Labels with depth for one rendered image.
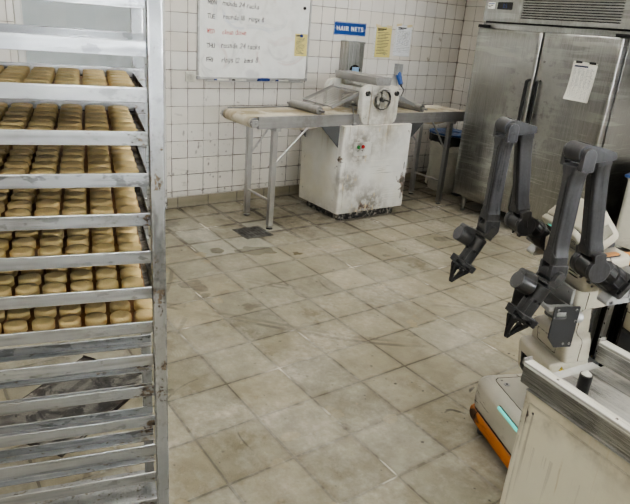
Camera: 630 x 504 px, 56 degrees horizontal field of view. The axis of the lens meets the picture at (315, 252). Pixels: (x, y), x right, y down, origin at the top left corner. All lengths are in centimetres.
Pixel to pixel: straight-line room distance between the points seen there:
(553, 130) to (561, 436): 408
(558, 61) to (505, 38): 58
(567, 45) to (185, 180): 339
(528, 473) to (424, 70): 570
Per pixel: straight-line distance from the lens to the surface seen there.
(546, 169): 550
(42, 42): 131
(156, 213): 135
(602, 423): 154
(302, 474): 252
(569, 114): 538
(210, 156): 558
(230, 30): 551
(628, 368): 183
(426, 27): 693
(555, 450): 165
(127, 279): 150
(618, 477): 155
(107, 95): 132
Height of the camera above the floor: 167
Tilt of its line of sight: 21 degrees down
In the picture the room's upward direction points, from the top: 5 degrees clockwise
